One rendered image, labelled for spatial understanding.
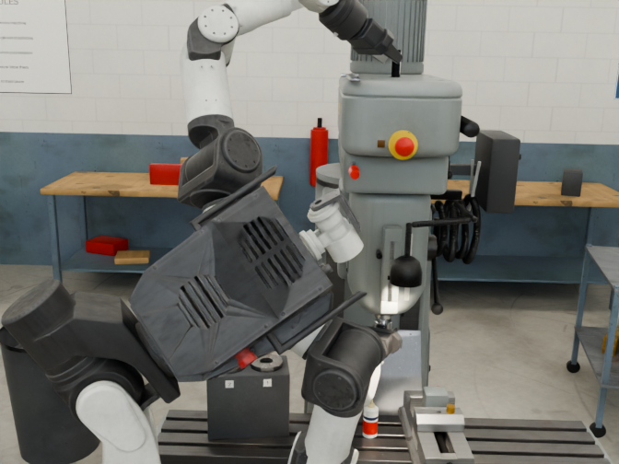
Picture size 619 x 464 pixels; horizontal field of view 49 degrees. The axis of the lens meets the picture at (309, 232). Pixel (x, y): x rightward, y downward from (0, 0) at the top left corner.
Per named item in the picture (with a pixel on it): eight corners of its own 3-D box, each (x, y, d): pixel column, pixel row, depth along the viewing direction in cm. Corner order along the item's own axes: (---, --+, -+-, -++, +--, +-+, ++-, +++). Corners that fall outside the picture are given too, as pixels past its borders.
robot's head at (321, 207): (325, 252, 129) (361, 235, 128) (303, 216, 126) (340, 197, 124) (325, 238, 135) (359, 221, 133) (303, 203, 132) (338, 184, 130)
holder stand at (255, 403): (289, 436, 187) (289, 370, 182) (207, 440, 185) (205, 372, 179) (286, 413, 198) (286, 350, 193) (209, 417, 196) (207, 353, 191)
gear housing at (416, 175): (449, 196, 157) (451, 153, 155) (342, 193, 158) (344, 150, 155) (427, 170, 190) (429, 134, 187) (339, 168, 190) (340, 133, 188)
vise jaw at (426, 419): (463, 432, 178) (465, 418, 177) (416, 432, 178) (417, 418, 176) (459, 420, 184) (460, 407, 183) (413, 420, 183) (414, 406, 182)
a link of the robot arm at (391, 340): (403, 325, 174) (390, 342, 163) (401, 360, 176) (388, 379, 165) (356, 317, 178) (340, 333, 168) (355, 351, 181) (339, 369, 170)
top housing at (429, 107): (463, 159, 146) (469, 82, 141) (340, 156, 146) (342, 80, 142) (430, 133, 191) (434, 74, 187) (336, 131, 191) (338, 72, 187)
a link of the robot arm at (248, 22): (261, 5, 149) (181, 33, 143) (269, -24, 140) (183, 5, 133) (284, 46, 148) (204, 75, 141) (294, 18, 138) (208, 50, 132)
